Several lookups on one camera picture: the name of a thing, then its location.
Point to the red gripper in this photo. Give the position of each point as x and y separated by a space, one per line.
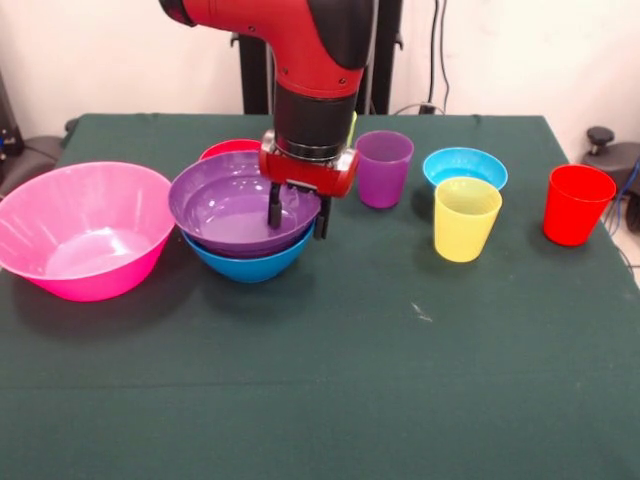
310 175

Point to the large blue bowl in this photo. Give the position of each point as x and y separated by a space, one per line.
250 267

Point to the large purple bowl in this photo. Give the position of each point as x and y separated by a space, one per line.
225 220

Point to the purple cup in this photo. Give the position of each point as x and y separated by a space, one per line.
382 182

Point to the small crimson bowl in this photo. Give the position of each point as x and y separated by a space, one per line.
230 147

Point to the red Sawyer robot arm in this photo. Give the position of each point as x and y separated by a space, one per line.
310 75

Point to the green cup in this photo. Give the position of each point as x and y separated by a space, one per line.
353 130

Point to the dark green table cloth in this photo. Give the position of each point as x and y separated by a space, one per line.
320 375

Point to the yellow cup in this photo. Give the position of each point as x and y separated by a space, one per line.
465 232

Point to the black power plug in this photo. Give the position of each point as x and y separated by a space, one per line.
426 108

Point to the small light blue bowl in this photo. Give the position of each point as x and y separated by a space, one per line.
465 167

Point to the large pink bowl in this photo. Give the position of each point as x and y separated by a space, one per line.
85 280

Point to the red cup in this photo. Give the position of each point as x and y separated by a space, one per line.
575 215

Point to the black equipment box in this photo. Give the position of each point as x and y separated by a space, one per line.
7 130

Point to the black knob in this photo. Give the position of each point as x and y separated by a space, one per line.
600 135

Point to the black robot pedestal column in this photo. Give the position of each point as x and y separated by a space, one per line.
385 60

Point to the black pedestal leg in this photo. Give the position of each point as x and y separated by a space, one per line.
625 155
35 150

